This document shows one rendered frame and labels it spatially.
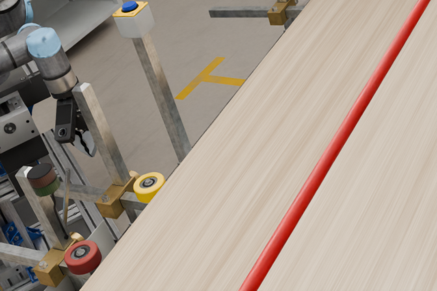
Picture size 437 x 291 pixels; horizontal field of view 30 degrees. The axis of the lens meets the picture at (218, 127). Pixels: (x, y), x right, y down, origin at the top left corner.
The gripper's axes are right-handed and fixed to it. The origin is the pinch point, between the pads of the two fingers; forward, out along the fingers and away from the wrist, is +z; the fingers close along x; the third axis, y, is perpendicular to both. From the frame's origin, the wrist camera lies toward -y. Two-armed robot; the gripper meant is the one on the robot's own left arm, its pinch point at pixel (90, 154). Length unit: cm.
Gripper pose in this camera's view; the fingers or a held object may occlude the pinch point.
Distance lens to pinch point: 211.8
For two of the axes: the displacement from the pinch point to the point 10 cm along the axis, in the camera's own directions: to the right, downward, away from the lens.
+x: -9.5, 1.4, 2.8
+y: 1.5, -5.9, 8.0
